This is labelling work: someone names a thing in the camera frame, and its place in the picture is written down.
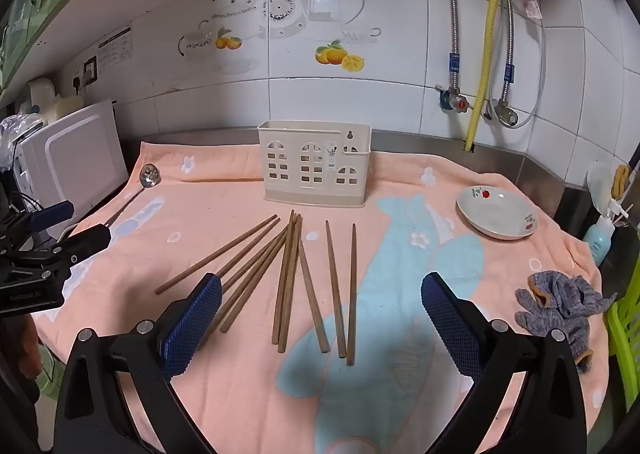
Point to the metal spoon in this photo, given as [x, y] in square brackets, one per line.
[149, 175]

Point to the peach printed towel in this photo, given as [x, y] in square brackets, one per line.
[240, 394]

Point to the green wall cabinet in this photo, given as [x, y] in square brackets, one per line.
[30, 9]

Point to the beige plastic utensil holder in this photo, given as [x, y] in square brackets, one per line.
[312, 169]

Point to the green plastic basket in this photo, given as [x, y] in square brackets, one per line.
[625, 349]

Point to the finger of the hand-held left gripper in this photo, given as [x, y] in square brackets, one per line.
[52, 215]
[85, 241]

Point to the yellow sponge brush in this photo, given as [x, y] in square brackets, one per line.
[620, 179]

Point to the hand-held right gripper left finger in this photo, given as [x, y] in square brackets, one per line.
[192, 329]

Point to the metal valve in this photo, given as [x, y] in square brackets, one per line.
[504, 115]

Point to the white wall notice sticker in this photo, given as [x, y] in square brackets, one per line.
[116, 50]

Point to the cream plastic container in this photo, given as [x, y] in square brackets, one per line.
[65, 108]

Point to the pink paper label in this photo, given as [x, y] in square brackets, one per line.
[533, 9]

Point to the black wall socket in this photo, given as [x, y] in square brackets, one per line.
[90, 70]

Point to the white bowl with cherry print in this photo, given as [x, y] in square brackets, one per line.
[495, 214]

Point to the pile of wooden chopsticks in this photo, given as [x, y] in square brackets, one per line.
[283, 284]

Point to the white countertop appliance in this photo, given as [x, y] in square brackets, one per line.
[75, 159]

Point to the clear plastic bag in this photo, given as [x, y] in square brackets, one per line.
[17, 131]

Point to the light blue bottle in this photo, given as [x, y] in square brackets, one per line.
[597, 241]

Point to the grey knit glove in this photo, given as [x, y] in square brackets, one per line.
[565, 306]

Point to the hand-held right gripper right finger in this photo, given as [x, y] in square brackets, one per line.
[450, 329]

